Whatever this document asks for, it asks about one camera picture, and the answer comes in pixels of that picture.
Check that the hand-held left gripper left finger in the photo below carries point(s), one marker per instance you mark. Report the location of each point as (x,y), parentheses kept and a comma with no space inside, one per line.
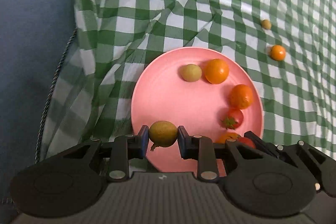
(144,141)

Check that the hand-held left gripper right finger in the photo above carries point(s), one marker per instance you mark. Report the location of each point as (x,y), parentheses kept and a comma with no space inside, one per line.
(183,142)

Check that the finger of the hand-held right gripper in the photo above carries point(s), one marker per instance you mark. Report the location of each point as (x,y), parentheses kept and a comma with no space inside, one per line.
(262,144)

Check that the red cherry tomato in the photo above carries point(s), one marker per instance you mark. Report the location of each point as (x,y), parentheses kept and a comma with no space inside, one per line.
(246,142)
(234,119)

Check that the yellow-brown longan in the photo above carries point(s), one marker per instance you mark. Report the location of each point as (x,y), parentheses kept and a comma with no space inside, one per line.
(266,24)
(163,133)
(190,72)

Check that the orange mandarin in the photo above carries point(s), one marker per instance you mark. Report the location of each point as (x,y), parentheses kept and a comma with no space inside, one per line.
(216,70)
(241,96)
(278,52)
(227,138)

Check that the pink plate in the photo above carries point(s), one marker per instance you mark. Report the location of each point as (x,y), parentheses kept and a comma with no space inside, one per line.
(170,98)

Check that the blue cushion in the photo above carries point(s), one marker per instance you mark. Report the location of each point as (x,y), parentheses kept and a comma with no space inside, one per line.
(31,43)

